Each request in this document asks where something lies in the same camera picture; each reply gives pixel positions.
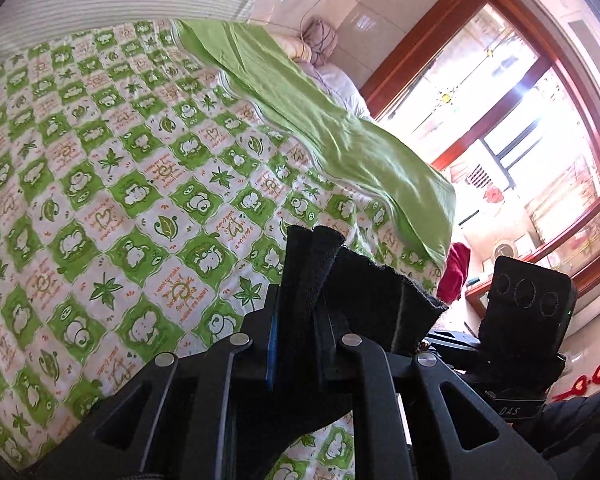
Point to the red floor decoration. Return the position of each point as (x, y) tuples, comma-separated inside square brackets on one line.
[(592, 379)]

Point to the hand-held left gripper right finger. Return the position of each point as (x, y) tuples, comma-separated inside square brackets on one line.
[(361, 356)]

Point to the grey striped panel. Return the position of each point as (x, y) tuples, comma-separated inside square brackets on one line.
[(115, 0)]

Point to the person's right forearm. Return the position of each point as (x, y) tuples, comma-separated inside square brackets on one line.
[(575, 425)]

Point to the plain green bed sheet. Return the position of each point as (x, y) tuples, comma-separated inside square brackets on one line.
[(325, 125)]

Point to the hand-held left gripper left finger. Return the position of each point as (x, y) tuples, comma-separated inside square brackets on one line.
[(272, 340)]

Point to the wooden side table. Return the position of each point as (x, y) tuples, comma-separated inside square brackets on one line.
[(477, 294)]

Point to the wooden framed window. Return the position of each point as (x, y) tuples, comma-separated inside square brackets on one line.
[(520, 110)]

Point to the round table clock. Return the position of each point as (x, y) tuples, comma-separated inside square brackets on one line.
[(505, 250)]

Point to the red cloth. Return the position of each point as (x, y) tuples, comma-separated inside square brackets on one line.
[(454, 271)]

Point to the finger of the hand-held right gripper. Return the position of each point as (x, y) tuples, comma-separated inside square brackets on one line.
[(455, 341)]

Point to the white pillow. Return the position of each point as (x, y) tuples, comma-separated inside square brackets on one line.
[(340, 87)]

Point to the pink bundled cloth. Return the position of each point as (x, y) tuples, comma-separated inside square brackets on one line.
[(320, 40)]

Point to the green white printed blanket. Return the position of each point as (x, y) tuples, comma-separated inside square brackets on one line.
[(110, 185)]

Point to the black pants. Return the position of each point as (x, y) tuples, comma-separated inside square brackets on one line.
[(372, 290)]

